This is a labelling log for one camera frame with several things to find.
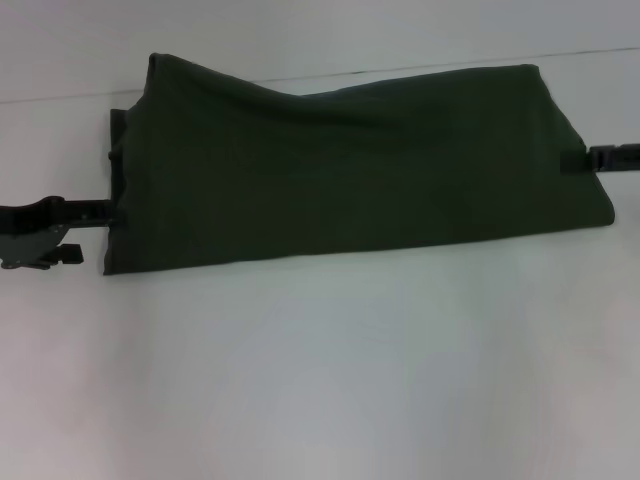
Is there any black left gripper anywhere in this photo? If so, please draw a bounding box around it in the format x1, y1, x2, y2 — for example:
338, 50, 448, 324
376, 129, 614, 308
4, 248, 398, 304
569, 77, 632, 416
0, 196, 127, 271

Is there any dark green FREE T-shirt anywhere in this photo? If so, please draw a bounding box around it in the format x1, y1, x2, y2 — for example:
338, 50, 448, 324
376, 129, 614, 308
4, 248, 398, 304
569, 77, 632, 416
102, 52, 617, 277

